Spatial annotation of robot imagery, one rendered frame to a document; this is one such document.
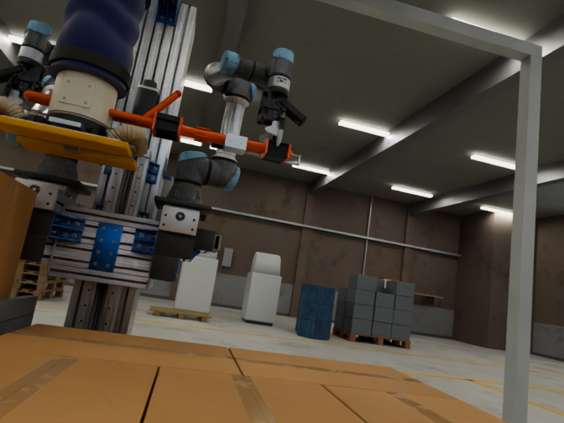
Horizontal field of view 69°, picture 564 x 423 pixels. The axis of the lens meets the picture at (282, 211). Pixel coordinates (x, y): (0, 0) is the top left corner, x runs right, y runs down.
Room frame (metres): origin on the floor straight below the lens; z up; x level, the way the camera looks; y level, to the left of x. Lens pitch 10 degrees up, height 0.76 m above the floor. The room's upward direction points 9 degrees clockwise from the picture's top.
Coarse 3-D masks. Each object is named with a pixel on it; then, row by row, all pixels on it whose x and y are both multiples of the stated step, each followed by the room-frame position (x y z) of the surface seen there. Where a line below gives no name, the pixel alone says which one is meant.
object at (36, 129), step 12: (0, 120) 1.00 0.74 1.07; (12, 120) 1.01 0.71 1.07; (24, 120) 1.02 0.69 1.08; (36, 120) 1.05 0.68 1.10; (12, 132) 1.08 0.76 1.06; (24, 132) 1.06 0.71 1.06; (36, 132) 1.04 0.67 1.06; (48, 132) 1.03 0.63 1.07; (60, 132) 1.03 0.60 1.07; (72, 132) 1.04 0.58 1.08; (96, 132) 1.09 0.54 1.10; (72, 144) 1.12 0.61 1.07; (84, 144) 1.10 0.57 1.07; (96, 144) 1.08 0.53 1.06; (108, 144) 1.06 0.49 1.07; (120, 144) 1.07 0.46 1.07
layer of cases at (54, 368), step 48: (0, 336) 1.07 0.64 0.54; (48, 336) 1.16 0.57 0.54; (96, 336) 1.27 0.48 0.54; (0, 384) 0.71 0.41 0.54; (48, 384) 0.75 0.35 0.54; (96, 384) 0.79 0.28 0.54; (144, 384) 0.84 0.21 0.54; (192, 384) 0.90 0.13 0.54; (240, 384) 0.96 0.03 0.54; (288, 384) 1.03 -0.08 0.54; (336, 384) 1.11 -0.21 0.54; (384, 384) 1.21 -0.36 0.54
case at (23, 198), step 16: (0, 176) 1.05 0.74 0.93; (0, 192) 1.08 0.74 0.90; (16, 192) 1.18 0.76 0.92; (32, 192) 1.29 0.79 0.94; (0, 208) 1.10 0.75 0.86; (16, 208) 1.21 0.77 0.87; (32, 208) 1.33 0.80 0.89; (0, 224) 1.13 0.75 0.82; (16, 224) 1.24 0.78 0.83; (0, 240) 1.16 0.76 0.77; (16, 240) 1.27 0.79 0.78; (0, 256) 1.19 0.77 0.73; (16, 256) 1.30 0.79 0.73; (0, 272) 1.22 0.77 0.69; (0, 288) 1.25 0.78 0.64
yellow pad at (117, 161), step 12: (24, 144) 1.21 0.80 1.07; (36, 144) 1.19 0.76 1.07; (48, 144) 1.20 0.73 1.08; (60, 144) 1.21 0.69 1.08; (60, 156) 1.30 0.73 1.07; (72, 156) 1.27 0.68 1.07; (84, 156) 1.24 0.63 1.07; (96, 156) 1.23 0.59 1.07; (108, 156) 1.24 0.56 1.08; (120, 156) 1.25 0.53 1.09; (120, 168) 1.34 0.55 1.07; (132, 168) 1.31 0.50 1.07
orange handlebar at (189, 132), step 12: (24, 96) 1.12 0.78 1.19; (36, 96) 1.12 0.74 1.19; (48, 96) 1.12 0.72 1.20; (120, 120) 1.21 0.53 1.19; (132, 120) 1.18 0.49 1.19; (144, 120) 1.18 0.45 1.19; (192, 132) 1.22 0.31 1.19; (204, 132) 1.22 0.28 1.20; (252, 144) 1.26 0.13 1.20; (264, 144) 1.27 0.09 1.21
